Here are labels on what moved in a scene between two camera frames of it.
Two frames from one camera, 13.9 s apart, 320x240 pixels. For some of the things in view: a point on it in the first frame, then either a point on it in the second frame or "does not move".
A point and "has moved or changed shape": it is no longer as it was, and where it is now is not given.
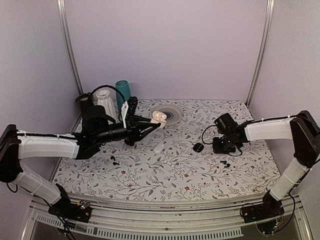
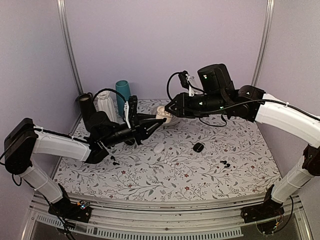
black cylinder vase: x=85 y=100 does not move
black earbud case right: x=198 y=147 does not move
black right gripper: x=216 y=149 -> x=182 y=110
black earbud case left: x=127 y=142 does not move
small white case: x=158 y=117 has moved or changed shape
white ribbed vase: x=105 y=101 does not move
